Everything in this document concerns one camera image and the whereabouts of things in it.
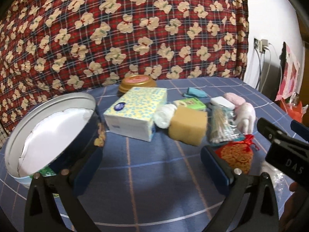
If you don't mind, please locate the red plaid bear blanket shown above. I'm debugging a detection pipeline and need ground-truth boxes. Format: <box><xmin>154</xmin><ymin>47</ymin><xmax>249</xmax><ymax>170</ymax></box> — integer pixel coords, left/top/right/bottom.
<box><xmin>1</xmin><ymin>0</ymin><xmax>249</xmax><ymax>133</ymax></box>

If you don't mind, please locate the pink patterned cloth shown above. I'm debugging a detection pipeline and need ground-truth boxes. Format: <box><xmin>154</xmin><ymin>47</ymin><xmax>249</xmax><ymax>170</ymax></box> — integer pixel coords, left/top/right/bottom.
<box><xmin>275</xmin><ymin>42</ymin><xmax>300</xmax><ymax>101</ymax></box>

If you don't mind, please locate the white charging cable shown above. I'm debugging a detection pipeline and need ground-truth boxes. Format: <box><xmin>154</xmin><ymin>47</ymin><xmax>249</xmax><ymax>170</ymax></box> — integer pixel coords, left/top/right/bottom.
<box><xmin>261</xmin><ymin>42</ymin><xmax>283</xmax><ymax>95</ymax></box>

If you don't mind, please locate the white wall charger plug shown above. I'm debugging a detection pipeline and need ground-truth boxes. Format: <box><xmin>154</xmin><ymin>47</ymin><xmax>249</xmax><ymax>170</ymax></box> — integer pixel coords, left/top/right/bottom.
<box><xmin>259</xmin><ymin>39</ymin><xmax>269</xmax><ymax>53</ymax></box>

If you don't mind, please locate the white towel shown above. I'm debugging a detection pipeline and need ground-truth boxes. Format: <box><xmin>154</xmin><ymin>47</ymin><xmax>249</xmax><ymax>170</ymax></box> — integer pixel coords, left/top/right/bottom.
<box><xmin>154</xmin><ymin>104</ymin><xmax>177</xmax><ymax>129</ymax></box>

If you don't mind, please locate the gold round tin lid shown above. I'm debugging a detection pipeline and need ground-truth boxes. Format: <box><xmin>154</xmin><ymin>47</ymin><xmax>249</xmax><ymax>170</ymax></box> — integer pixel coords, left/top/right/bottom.
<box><xmin>118</xmin><ymin>74</ymin><xmax>157</xmax><ymax>93</ymax></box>

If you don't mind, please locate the operator right hand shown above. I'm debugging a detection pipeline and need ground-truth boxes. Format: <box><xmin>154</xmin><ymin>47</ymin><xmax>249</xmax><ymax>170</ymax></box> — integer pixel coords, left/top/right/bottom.
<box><xmin>279</xmin><ymin>182</ymin><xmax>308</xmax><ymax>231</ymax></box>

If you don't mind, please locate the black power cable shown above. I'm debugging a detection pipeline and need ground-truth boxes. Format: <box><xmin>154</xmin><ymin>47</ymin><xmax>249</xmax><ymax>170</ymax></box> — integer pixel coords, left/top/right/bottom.
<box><xmin>256</xmin><ymin>47</ymin><xmax>265</xmax><ymax>90</ymax></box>

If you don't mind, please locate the red gold embroidered pouch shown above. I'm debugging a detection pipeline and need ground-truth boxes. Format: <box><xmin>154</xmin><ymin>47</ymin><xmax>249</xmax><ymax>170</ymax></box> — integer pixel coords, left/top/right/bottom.
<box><xmin>215</xmin><ymin>135</ymin><xmax>259</xmax><ymax>174</ymax></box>

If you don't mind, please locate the yellow sponge block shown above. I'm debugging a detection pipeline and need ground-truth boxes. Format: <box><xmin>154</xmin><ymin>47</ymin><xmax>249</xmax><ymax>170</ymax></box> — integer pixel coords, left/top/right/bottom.
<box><xmin>168</xmin><ymin>106</ymin><xmax>208</xmax><ymax>146</ymax></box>

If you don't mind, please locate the round metal tin container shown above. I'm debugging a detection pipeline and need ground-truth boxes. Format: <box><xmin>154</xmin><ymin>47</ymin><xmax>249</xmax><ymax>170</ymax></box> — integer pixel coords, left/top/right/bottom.
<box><xmin>4</xmin><ymin>92</ymin><xmax>106</xmax><ymax>188</ymax></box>

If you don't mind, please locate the teal cloth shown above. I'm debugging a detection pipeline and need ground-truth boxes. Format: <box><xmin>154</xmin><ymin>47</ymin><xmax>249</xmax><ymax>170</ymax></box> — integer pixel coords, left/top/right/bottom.
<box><xmin>183</xmin><ymin>87</ymin><xmax>208</xmax><ymax>98</ymax></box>

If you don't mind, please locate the orange plastic bag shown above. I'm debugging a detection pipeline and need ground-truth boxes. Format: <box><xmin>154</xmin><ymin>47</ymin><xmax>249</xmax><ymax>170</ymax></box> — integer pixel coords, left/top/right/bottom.
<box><xmin>279</xmin><ymin>100</ymin><xmax>303</xmax><ymax>123</ymax></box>

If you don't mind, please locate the cotton swab bag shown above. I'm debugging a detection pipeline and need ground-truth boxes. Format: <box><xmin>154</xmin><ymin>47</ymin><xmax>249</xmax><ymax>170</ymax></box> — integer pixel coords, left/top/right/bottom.
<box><xmin>209</xmin><ymin>106</ymin><xmax>244</xmax><ymax>147</ymax></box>

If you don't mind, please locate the pink plush glove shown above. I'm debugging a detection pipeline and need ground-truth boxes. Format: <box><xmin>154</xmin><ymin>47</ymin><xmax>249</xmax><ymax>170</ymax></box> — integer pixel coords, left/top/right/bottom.
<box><xmin>235</xmin><ymin>103</ymin><xmax>256</xmax><ymax>135</ymax></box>

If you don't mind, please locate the pink towel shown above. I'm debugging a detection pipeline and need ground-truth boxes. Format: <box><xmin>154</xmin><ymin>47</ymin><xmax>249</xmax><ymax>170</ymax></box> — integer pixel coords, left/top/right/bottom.
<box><xmin>223</xmin><ymin>93</ymin><xmax>246</xmax><ymax>107</ymax></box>

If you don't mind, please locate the blue plaid tablecloth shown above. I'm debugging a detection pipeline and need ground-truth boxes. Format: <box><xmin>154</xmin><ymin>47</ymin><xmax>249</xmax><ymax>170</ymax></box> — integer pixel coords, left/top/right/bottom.
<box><xmin>1</xmin><ymin>77</ymin><xmax>301</xmax><ymax>231</ymax></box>

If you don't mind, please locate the green tissue pack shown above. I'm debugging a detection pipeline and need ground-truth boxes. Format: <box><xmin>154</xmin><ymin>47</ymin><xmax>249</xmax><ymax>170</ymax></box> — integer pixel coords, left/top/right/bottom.
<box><xmin>173</xmin><ymin>98</ymin><xmax>206</xmax><ymax>112</ymax></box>

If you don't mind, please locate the white soap box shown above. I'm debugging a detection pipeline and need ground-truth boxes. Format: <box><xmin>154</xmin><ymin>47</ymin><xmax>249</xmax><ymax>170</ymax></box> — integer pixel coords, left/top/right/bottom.
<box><xmin>210</xmin><ymin>96</ymin><xmax>235</xmax><ymax>111</ymax></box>

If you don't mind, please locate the blue dotted tissue box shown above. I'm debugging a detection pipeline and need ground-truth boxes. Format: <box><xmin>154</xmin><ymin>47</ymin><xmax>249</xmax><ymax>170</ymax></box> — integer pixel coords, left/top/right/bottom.
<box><xmin>103</xmin><ymin>87</ymin><xmax>167</xmax><ymax>142</ymax></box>

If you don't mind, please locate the wall power socket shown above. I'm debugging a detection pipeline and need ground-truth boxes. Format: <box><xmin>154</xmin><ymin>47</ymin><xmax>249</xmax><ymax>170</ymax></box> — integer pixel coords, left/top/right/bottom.
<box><xmin>254</xmin><ymin>38</ymin><xmax>259</xmax><ymax>49</ymax></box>

